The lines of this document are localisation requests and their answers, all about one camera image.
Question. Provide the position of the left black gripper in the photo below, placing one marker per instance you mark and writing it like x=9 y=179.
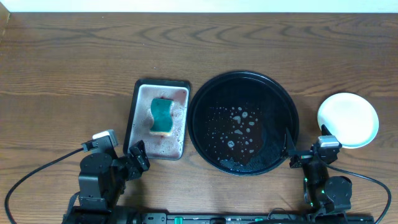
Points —
x=133 y=160

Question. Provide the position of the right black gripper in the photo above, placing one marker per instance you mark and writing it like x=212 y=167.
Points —
x=298 y=155

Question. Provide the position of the green scrub sponge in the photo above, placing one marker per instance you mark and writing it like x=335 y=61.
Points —
x=160 y=110

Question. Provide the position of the mint green plate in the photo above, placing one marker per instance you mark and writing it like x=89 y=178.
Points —
x=350 y=118

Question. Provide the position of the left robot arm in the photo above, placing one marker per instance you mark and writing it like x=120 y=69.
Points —
x=102 y=180

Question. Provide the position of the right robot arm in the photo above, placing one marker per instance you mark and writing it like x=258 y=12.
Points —
x=324 y=193

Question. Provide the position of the black rectangular soapy water tray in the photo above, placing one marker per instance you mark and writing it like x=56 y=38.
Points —
x=140 y=119

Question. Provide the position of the round black serving tray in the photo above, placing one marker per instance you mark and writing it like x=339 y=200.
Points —
x=238 y=122

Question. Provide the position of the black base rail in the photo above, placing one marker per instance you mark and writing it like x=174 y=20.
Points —
x=163 y=218

